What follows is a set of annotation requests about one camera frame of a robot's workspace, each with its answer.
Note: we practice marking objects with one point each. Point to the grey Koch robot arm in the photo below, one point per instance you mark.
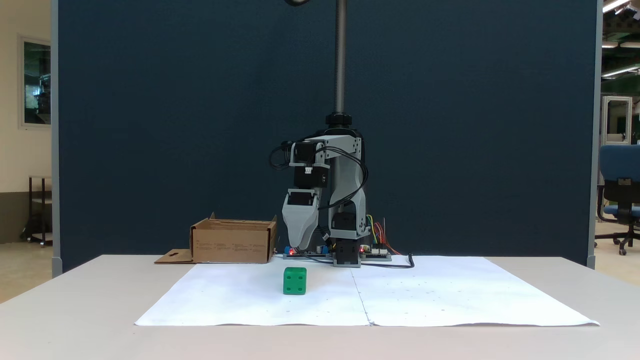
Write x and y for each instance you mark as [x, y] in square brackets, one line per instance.
[345, 170]

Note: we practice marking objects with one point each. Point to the white paper sheet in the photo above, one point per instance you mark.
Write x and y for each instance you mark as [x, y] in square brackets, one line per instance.
[240, 300]
[475, 295]

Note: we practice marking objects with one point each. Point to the dark blue partition panel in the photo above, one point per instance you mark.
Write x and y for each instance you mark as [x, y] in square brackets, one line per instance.
[175, 125]

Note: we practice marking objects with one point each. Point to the blue circuit board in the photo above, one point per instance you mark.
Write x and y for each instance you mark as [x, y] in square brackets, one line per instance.
[305, 253]

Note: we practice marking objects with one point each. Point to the black cart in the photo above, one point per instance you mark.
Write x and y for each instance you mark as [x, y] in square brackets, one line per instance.
[39, 210]

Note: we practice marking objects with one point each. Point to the green die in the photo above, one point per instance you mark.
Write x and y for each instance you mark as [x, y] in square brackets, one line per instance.
[295, 281]

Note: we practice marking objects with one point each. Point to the ceiling light tube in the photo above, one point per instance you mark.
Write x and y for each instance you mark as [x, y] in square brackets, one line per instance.
[620, 71]
[615, 5]

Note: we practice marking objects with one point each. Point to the blue office chair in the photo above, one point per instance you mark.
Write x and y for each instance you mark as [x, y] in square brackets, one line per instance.
[620, 175]

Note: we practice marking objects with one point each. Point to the framed window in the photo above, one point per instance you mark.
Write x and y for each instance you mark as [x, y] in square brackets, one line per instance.
[37, 82]

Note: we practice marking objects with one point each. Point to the small circuit board red LED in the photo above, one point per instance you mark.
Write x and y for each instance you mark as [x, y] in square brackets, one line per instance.
[377, 255]

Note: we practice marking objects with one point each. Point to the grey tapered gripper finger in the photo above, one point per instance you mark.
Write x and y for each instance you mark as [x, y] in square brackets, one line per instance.
[301, 230]

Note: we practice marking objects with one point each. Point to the metal stand pole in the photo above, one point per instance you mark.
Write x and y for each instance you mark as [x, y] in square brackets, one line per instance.
[340, 55]

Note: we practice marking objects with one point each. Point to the white cabinet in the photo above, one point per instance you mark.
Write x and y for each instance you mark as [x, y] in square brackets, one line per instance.
[616, 120]

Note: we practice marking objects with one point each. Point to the brown cardboard box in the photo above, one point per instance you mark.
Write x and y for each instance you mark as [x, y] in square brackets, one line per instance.
[232, 242]

